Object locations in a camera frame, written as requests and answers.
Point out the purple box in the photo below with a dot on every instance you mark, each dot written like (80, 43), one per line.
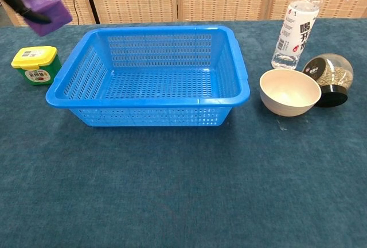
(48, 9)

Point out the yellow-lidded green container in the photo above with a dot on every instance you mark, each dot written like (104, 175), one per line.
(34, 70)

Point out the clear water bottle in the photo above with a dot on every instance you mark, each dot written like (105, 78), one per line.
(295, 35)

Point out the beige bowl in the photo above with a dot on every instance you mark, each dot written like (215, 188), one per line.
(289, 93)

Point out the round jar with black lid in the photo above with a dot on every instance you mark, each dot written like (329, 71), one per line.
(335, 87)

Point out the blue plastic basket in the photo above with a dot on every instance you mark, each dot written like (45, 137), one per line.
(172, 107)

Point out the blue table mat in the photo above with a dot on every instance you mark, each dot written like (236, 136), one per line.
(172, 187)

